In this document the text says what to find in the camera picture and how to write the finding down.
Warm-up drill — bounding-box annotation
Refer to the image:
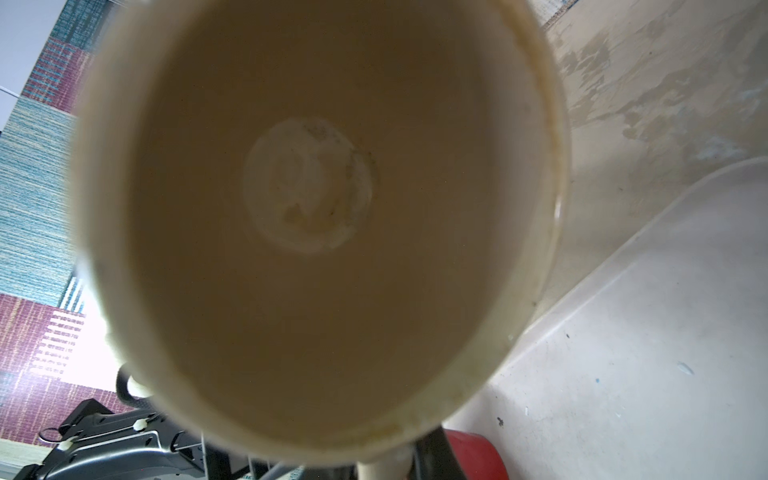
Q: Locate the red mug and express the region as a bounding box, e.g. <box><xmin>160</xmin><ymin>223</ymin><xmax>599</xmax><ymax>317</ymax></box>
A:
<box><xmin>445</xmin><ymin>430</ymin><xmax>510</xmax><ymax>480</ymax></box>

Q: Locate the beige speckled ceramic mug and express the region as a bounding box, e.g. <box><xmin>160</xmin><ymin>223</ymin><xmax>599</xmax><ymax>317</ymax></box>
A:
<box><xmin>68</xmin><ymin>1</ymin><xmax>570</xmax><ymax>479</ymax></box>

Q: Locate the white plastic tray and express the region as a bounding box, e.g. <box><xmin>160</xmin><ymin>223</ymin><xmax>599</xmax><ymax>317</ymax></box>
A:
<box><xmin>448</xmin><ymin>157</ymin><xmax>767</xmax><ymax>479</ymax></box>

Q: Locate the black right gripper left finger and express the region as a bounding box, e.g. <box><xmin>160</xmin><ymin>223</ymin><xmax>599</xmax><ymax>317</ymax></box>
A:
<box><xmin>299</xmin><ymin>465</ymin><xmax>357</xmax><ymax>480</ymax></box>

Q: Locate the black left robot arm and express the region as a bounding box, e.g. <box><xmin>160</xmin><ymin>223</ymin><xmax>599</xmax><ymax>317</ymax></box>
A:
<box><xmin>15</xmin><ymin>366</ymin><xmax>268</xmax><ymax>479</ymax></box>

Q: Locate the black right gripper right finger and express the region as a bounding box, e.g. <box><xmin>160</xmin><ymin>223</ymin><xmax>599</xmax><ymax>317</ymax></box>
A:
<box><xmin>410</xmin><ymin>426</ymin><xmax>467</xmax><ymax>480</ymax></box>

